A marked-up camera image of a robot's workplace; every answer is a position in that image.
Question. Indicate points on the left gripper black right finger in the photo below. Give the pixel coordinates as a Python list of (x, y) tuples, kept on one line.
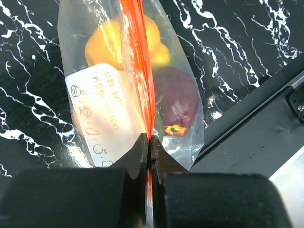
[(181, 199)]

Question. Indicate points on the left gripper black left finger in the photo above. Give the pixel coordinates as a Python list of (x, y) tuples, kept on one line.
[(112, 197)]

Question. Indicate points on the clear zip top bag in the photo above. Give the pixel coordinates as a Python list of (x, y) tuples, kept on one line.
[(110, 108)]

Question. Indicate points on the large yellow orange mango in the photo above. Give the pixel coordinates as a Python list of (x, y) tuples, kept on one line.
[(104, 46)]

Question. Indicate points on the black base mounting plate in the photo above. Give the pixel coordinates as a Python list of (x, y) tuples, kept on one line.
[(262, 144)]

